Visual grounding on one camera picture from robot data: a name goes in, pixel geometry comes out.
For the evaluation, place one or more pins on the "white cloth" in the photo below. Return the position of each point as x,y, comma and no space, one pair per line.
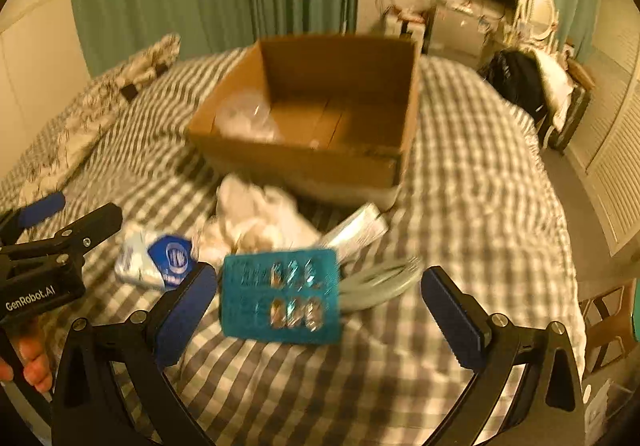
250,219

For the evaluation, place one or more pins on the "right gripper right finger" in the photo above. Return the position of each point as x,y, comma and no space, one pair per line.
546,408

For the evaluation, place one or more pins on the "white toothpaste tube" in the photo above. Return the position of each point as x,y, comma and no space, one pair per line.
359,230

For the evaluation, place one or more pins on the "green checkered bed cover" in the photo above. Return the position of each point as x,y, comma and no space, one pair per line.
476,200

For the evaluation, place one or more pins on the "wooden chair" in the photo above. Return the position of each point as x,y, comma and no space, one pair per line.
612,325

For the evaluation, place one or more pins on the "brown cardboard box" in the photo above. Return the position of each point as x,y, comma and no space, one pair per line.
346,107

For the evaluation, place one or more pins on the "clear plastic water bottle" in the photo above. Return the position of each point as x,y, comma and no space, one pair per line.
246,115

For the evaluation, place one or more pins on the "person's hand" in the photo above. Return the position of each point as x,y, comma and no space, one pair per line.
27,339

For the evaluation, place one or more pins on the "small grey refrigerator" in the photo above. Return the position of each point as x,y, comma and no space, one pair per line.
455,34

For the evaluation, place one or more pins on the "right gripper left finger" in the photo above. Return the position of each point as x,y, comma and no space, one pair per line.
87,406

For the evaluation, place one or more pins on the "blue white tissue pack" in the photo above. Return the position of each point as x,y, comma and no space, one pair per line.
153,259

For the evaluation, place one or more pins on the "white oval vanity mirror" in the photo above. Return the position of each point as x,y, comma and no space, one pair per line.
536,22

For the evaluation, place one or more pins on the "white wardrobe sliding doors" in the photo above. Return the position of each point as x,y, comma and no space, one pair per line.
605,147

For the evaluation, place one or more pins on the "chair with dark clothes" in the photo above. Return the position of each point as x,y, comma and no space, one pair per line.
535,82

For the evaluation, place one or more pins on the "teal pill blister card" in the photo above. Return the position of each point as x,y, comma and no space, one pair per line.
281,297

